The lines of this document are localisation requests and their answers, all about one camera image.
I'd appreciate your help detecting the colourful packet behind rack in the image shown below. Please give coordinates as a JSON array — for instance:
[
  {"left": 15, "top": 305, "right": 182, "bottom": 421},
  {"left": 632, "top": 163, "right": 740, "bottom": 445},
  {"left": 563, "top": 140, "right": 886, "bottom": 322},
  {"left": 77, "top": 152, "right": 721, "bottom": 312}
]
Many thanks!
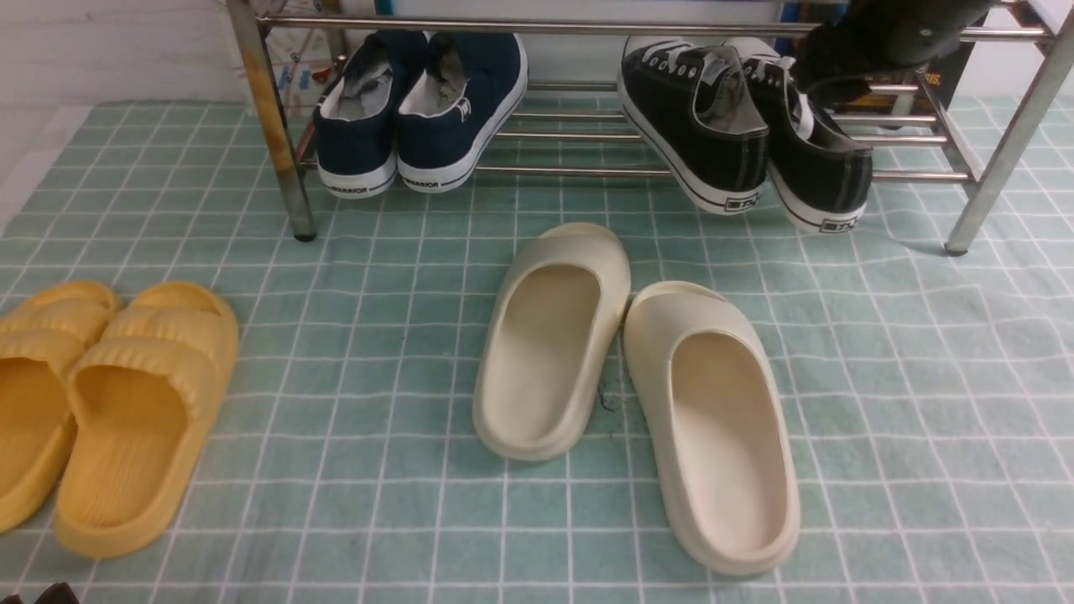
[{"left": 266, "top": 29, "right": 336, "bottom": 117}]

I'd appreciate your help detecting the cream foam slipper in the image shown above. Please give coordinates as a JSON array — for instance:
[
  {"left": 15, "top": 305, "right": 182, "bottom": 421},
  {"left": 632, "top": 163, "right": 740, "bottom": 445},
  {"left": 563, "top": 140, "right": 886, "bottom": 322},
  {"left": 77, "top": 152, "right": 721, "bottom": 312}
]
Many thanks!
[
  {"left": 623, "top": 281, "right": 801, "bottom": 576},
  {"left": 471, "top": 222, "right": 632, "bottom": 462}
]

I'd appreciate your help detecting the right navy canvas sneaker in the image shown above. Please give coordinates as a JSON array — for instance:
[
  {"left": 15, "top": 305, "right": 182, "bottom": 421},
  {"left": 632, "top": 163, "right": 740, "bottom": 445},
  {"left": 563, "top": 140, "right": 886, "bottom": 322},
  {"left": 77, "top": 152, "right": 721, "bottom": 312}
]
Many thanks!
[{"left": 396, "top": 31, "right": 529, "bottom": 195}]

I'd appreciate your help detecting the green checkered floor cloth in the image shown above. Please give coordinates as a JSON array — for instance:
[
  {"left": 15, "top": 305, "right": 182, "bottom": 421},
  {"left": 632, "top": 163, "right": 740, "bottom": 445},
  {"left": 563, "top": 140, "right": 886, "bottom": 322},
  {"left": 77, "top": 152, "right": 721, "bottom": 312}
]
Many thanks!
[{"left": 3, "top": 99, "right": 1071, "bottom": 603}]

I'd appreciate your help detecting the left navy canvas sneaker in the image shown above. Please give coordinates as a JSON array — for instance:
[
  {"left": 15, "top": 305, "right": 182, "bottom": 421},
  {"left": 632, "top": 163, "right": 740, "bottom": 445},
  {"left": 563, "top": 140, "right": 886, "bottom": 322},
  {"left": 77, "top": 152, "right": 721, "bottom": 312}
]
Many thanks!
[{"left": 313, "top": 30, "right": 430, "bottom": 200}]

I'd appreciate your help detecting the navy canvas sneaker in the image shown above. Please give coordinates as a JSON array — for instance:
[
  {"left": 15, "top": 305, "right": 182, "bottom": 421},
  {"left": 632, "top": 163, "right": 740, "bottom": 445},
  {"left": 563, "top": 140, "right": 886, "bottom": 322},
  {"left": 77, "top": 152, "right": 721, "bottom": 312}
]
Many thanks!
[
  {"left": 313, "top": 30, "right": 430, "bottom": 200},
  {"left": 396, "top": 31, "right": 529, "bottom": 195}
]

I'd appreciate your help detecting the black canvas sneaker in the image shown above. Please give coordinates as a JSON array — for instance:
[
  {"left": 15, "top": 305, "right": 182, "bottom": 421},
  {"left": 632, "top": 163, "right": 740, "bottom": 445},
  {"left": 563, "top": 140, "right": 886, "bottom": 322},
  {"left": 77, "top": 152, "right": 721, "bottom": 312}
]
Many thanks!
[
  {"left": 725, "top": 37, "right": 873, "bottom": 236},
  {"left": 616, "top": 37, "right": 769, "bottom": 216}
]

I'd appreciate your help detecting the dark image processing book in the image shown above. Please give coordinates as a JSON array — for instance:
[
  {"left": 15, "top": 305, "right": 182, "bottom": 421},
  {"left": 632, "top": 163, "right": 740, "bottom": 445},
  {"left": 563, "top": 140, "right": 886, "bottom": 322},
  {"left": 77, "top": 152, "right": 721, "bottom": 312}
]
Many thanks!
[{"left": 839, "top": 34, "right": 983, "bottom": 117}]

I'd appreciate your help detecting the right cream foam slipper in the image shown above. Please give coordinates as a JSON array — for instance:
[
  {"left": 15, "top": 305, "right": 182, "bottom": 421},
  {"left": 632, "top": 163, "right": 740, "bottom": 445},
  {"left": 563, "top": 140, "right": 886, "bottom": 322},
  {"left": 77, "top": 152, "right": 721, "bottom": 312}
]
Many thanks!
[{"left": 623, "top": 281, "right": 801, "bottom": 576}]

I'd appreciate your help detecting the left yellow ribbed slipper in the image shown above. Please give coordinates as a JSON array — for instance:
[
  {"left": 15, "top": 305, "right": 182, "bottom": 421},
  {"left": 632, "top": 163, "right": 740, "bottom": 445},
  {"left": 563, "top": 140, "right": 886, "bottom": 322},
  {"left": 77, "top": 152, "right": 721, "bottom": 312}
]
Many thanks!
[{"left": 1, "top": 281, "right": 124, "bottom": 532}]

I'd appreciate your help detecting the yellow ribbed slipper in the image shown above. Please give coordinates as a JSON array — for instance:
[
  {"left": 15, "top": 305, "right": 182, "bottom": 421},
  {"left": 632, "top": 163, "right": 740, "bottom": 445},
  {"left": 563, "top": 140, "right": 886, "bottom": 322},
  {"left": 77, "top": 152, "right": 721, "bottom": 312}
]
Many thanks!
[
  {"left": 1, "top": 281, "right": 124, "bottom": 532},
  {"left": 55, "top": 281, "right": 240, "bottom": 559}
]

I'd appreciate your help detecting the left cream foam slipper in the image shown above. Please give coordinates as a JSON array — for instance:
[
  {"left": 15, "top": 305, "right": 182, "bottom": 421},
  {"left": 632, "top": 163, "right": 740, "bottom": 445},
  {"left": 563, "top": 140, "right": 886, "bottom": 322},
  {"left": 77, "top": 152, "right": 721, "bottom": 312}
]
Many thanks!
[{"left": 471, "top": 222, "right": 632, "bottom": 462}]

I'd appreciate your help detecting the metal shoe rack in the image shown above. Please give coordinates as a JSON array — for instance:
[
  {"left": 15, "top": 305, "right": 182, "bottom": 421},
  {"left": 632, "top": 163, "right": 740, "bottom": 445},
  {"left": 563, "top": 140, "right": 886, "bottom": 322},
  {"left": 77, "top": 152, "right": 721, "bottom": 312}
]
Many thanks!
[{"left": 224, "top": 1, "right": 1073, "bottom": 257}]

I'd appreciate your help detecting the right yellow ribbed slipper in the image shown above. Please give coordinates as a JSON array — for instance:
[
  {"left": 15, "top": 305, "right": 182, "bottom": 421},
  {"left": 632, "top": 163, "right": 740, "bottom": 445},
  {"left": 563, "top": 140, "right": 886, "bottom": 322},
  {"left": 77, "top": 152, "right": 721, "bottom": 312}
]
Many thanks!
[{"left": 55, "top": 281, "right": 240, "bottom": 559}]

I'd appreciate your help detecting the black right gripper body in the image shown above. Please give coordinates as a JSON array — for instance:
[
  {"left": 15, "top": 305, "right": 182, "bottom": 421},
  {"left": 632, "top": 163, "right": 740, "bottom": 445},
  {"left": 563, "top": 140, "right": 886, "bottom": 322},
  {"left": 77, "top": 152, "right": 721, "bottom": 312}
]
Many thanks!
[{"left": 790, "top": 1, "right": 995, "bottom": 91}]

